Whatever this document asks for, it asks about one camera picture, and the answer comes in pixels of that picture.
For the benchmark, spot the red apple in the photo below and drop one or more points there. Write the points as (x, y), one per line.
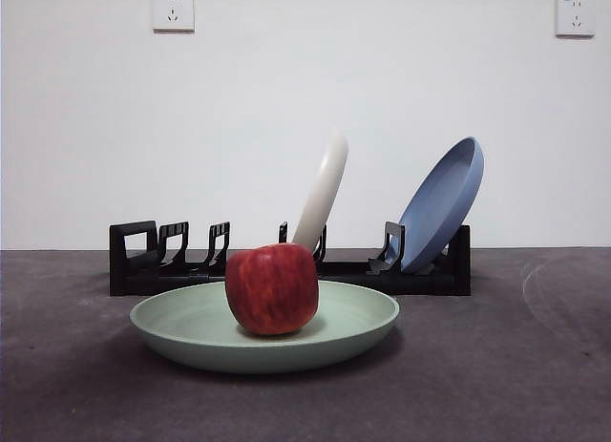
(272, 289)

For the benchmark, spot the green round plate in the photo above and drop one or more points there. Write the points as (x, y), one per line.
(191, 327)

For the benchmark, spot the cream white round plate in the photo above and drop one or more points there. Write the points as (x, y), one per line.
(324, 194)

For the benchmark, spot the blue round plate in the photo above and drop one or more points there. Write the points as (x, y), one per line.
(439, 208)

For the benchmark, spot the black plate rack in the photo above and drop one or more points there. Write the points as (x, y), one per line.
(420, 284)

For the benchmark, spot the white wall socket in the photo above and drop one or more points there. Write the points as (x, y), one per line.
(575, 15)
(174, 10)

